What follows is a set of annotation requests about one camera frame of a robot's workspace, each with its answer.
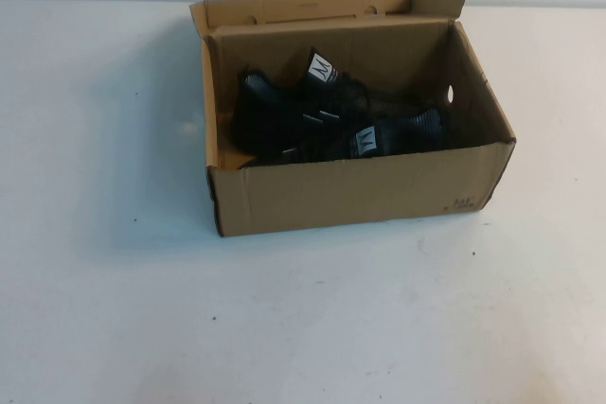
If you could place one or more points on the black mesh sneaker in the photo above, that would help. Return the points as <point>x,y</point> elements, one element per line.
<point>393,139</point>
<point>265,110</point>

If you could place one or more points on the brown cardboard shoe box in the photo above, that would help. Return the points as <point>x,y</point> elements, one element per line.
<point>355,196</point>

